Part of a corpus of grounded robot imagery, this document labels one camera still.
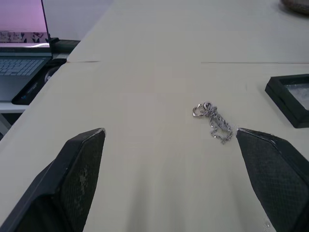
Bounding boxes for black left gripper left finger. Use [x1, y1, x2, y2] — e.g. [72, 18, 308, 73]
[0, 128, 106, 232]

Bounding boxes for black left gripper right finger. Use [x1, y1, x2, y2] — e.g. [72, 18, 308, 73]
[235, 128, 309, 232]

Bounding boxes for black square display case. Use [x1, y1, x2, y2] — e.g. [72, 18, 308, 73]
[265, 73, 309, 129]

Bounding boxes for black laptop stand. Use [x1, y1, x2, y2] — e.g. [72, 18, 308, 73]
[11, 37, 81, 105]

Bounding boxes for silver laptop with pink screen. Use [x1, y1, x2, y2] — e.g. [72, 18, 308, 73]
[0, 0, 53, 102]

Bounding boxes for dark woven object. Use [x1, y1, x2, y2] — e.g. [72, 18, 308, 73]
[281, 0, 309, 15]

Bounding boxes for silver chain with ring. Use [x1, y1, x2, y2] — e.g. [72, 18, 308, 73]
[192, 101, 234, 145]

